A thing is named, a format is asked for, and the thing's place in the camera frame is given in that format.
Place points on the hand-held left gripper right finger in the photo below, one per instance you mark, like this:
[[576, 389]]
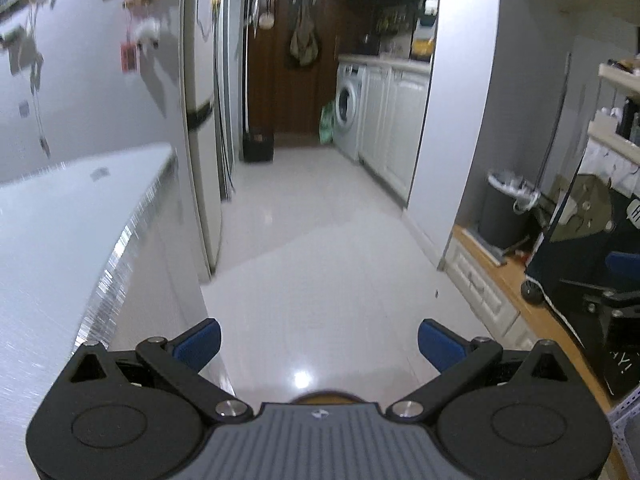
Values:
[[442, 345]]

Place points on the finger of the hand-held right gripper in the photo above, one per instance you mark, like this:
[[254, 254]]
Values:
[[625, 265], [595, 287]]

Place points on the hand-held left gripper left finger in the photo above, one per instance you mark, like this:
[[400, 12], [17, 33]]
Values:
[[200, 345]]

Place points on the yellow trash bin brown rim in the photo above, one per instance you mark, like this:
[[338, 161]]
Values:
[[325, 397]]

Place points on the grey trash can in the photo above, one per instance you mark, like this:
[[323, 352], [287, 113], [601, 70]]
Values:
[[500, 220]]

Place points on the white trash can liner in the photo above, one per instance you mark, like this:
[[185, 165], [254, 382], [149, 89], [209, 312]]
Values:
[[515, 190]]

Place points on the black round object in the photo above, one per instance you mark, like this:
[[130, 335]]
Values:
[[533, 294]]

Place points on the low white wooden-top cabinet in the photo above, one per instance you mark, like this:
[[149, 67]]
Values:
[[500, 285]]

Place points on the grey board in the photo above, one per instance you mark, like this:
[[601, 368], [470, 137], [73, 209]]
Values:
[[485, 246]]

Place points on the dark bottle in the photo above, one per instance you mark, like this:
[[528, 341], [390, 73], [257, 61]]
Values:
[[627, 120]]

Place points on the white plastic storage basket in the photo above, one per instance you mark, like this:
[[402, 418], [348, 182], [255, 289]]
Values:
[[627, 440]]

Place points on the beige refrigerator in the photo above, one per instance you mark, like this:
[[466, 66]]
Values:
[[200, 160]]

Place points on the grey counter with foil side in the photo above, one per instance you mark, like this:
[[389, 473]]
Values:
[[50, 235]]

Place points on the black floor box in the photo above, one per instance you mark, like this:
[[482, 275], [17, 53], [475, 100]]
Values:
[[258, 149]]

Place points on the white kitchen cabinets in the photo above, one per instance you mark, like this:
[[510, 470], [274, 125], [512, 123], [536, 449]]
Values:
[[395, 130]]

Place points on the green plastic bag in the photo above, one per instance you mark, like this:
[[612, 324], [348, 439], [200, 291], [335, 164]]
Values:
[[327, 125]]

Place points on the white washing machine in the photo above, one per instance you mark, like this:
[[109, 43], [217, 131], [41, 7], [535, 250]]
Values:
[[350, 110]]

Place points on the brown wooden door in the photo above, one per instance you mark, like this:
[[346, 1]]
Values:
[[285, 100]]

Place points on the yellow kitchen container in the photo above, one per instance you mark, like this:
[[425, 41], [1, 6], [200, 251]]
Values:
[[421, 46]]

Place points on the black cooking pot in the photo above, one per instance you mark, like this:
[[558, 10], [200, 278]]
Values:
[[370, 45]]

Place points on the white sheep plush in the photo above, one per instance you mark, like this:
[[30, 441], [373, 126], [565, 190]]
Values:
[[146, 30]]

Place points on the row of kitchen bottles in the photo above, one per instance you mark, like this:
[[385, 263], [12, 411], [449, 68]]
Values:
[[395, 21]]

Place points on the hanging white ladle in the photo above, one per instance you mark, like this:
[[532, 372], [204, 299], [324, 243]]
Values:
[[266, 20]]

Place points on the grey plush toy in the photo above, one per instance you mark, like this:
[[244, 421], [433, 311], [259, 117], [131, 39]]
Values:
[[12, 39]]

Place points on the white wall shelf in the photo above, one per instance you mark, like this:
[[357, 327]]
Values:
[[620, 145]]

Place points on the white wall socket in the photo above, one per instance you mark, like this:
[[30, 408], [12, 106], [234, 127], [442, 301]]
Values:
[[23, 108]]

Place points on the pink wall card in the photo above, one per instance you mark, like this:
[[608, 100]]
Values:
[[128, 57]]

